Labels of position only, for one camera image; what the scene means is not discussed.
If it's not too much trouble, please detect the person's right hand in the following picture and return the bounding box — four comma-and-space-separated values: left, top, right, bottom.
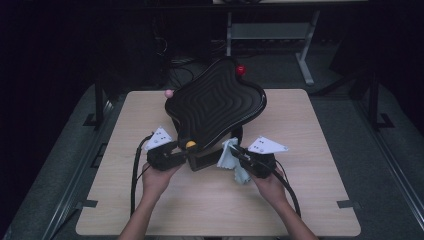
250, 166, 290, 208

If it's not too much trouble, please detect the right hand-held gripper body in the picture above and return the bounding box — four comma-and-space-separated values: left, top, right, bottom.
239, 135, 289, 180

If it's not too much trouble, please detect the grey metal rail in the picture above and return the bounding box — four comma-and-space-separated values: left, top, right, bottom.
353, 99, 424, 231
43, 99, 114, 240

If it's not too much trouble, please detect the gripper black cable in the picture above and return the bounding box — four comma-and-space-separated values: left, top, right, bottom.
130, 134, 154, 216
266, 159, 303, 218

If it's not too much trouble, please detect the grey metal stand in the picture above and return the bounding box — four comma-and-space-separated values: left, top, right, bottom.
225, 9, 321, 87

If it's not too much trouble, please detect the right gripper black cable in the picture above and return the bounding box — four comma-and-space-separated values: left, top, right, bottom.
266, 159, 303, 218

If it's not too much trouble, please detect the light blue cloth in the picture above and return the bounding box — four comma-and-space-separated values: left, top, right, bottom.
216, 137, 252, 185

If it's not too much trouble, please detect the black metal post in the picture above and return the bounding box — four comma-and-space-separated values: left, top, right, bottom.
369, 71, 395, 131
83, 74, 105, 129

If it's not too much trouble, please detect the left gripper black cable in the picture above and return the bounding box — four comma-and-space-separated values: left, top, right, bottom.
130, 134, 154, 216

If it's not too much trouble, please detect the person's left hand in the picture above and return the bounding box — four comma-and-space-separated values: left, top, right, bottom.
141, 161, 183, 202

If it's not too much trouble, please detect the black wavy tray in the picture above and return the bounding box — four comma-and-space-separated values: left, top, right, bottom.
164, 56, 268, 173

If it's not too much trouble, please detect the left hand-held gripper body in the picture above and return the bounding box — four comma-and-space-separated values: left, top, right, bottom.
144, 125, 188, 172

